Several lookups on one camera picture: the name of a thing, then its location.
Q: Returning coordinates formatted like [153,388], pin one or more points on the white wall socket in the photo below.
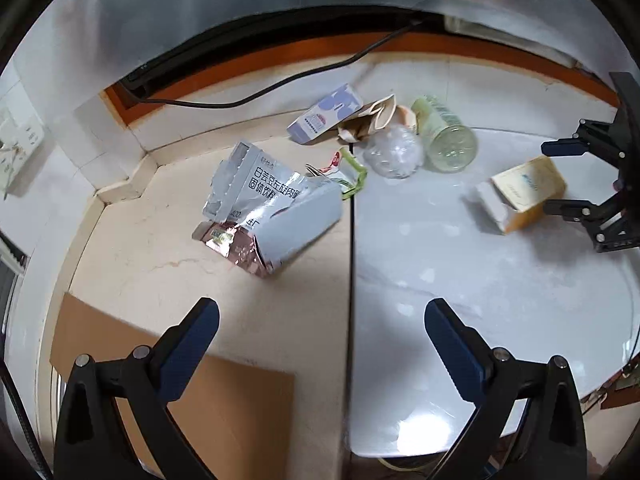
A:
[20,145]

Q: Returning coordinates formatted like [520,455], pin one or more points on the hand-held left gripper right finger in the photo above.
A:
[450,345]

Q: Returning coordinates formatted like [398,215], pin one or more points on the yellow cardboard box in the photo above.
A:
[525,185]

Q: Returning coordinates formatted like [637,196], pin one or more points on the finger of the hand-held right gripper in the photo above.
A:
[567,208]
[565,147]

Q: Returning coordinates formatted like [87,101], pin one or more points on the brown cardboard sheet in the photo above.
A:
[225,410]

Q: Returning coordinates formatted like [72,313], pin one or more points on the crumpled clear plastic wrap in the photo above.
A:
[395,152]

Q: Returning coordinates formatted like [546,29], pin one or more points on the purple white carton box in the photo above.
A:
[320,117]

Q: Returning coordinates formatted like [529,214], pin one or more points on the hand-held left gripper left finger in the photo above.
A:
[197,345]

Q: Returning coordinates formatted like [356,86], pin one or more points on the pink foil packet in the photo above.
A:
[235,245]

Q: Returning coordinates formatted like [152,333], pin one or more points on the green white wrapper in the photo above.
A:
[347,172]

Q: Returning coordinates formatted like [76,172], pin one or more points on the pale green glass jar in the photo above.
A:
[447,145]

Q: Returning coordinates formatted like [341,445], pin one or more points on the wooden window frame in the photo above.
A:
[200,77]

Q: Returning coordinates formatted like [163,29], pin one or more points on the silver white foil pouch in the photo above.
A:
[300,215]

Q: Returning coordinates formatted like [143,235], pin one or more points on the beige paper bag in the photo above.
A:
[382,112]

